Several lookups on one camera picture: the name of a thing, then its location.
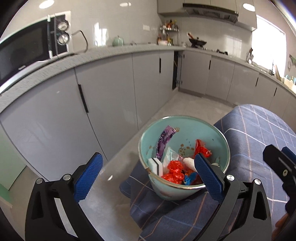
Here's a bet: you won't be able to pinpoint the white tissue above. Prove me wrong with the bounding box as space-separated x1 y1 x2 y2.
183 157 197 172

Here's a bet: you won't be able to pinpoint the red plastic bag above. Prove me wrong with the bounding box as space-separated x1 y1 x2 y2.
162 160 185 185

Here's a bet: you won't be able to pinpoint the orange red snack wrapper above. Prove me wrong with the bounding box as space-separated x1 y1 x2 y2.
184 139 212 186

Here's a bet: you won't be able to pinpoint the white plastic bag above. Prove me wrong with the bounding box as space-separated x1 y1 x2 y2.
162 146 184 174

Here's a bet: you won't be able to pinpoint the purple snack wrapper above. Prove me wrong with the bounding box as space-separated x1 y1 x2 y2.
156 126 177 160

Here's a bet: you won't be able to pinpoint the grey kitchen cabinets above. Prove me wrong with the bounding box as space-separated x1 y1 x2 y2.
0 44 296 181

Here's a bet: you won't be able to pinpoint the teal trash bin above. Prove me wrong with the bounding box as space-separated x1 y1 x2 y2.
138 115 230 201

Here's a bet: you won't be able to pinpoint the person's right hand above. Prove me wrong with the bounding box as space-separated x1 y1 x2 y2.
271 213 289 240

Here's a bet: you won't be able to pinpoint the blue plaid tablecloth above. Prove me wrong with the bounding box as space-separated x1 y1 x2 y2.
119 104 295 240

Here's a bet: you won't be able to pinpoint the black wok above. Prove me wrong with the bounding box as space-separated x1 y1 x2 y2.
187 32 207 48

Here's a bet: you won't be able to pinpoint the spice rack with bottles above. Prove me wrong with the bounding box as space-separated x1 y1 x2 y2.
157 20 180 46

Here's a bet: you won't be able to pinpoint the range hood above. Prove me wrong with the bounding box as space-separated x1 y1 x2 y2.
183 3 239 24

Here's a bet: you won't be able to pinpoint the microwave oven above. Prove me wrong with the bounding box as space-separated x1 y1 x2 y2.
1 11 73 93

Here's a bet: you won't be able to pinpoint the green ceramic teapot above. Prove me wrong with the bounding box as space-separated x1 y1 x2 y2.
112 36 125 47

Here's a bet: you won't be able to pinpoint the black power cable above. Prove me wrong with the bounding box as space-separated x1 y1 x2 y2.
70 29 89 55

